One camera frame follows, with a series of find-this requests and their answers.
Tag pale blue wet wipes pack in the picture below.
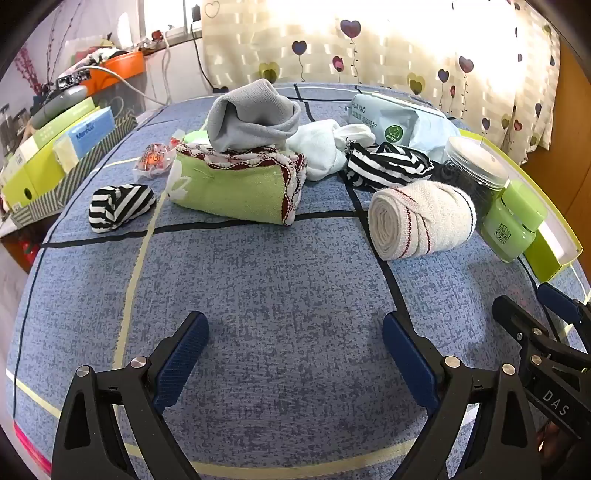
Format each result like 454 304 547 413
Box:
346 91 462 153

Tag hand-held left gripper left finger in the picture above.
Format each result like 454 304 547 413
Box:
52 311 209 480

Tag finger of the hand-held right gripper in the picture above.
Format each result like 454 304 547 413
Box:
492 295 591 439
537 281 591 356

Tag black white striped cloth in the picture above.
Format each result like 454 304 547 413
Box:
341 141 435 192

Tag green cream jar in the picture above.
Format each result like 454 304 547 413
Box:
480 180 549 264

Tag blue plaid bed sheet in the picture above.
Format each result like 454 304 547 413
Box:
4 82 591 480

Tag wooden wardrobe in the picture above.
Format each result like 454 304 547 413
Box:
522 28 591 222

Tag red snack packet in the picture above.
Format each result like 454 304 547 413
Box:
133 142 172 184

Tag black white striped sock roll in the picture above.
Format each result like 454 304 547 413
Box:
89 183 157 234

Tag white cable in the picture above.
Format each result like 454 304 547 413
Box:
161 32 172 106
85 65 171 108

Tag lime green carton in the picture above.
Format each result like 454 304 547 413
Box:
0 97 100 210

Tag blue tissue pack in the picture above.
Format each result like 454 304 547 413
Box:
53 107 116 172

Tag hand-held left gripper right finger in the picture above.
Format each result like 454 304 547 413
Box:
382 311 539 480

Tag striped storage box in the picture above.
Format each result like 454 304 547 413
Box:
9 113 139 229

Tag green towel with red trim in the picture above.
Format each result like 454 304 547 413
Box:
166 142 308 227

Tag colourful clutter pile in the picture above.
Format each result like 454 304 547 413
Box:
69 37 153 65

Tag black cable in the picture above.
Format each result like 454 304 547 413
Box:
189 23 229 93

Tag orange tray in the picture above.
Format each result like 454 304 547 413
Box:
74 50 147 95

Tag heart print curtain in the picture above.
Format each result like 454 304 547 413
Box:
201 0 561 167

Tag grey case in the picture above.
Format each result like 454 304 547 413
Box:
28 85 88 129

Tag grey knitted sock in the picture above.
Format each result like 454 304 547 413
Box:
206 78 302 152

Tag red decorative branches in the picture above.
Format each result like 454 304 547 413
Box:
14 46 47 97

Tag yellow-green box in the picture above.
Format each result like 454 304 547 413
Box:
455 129 583 283

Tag black power strip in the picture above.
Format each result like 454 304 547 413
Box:
55 69 90 90

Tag rolled white towel red stripes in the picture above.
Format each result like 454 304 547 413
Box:
368 180 477 262

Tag clear plastic jar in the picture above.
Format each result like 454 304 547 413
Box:
434 137 510 217

